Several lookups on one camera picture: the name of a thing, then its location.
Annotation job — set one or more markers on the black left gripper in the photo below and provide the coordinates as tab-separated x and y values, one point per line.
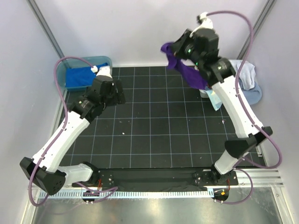
118	96

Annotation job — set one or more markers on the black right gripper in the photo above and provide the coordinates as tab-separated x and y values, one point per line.
181	41

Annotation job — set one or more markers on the purple towel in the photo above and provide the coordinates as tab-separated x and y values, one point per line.
190	75

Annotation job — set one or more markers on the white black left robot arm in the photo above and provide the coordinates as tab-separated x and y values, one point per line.
44	169

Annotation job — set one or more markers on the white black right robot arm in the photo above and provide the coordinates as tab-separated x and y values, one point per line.
221	77

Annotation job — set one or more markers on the teal transparent plastic bin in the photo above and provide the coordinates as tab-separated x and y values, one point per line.
75	63

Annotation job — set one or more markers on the white laundry basket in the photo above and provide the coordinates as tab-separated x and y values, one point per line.
203	94

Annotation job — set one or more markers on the white towel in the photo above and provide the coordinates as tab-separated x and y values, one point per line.
247	74

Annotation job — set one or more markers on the black grid cutting mat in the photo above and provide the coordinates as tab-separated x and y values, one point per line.
163	124

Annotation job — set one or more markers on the light blue towel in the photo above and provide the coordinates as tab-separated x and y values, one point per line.
254	95

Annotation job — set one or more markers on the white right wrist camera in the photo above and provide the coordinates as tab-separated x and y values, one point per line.
204	22

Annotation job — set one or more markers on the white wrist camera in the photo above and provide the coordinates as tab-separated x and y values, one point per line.
104	71
204	22

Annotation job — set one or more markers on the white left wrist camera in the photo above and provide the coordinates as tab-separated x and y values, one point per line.
104	71

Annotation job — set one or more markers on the slotted cable duct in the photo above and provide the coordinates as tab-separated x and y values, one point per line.
82	194

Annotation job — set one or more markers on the aluminium frame rail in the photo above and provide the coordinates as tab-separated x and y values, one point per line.
261	178

